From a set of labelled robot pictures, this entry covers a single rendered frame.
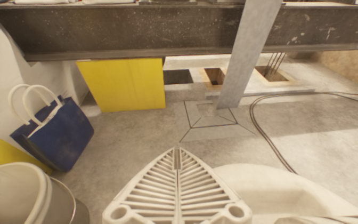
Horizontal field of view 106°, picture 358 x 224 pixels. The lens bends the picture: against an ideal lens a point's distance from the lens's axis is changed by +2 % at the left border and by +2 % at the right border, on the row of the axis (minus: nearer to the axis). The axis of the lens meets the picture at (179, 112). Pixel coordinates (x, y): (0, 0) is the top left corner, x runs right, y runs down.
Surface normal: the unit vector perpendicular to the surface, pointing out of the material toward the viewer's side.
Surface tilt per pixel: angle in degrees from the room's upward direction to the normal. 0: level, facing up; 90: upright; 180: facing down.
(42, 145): 87
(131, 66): 90
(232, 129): 10
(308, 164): 0
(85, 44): 90
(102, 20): 90
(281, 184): 0
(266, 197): 68
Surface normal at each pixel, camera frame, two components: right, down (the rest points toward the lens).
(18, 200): 0.74, 0.44
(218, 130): 0.04, -0.57
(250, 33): 0.01, 0.70
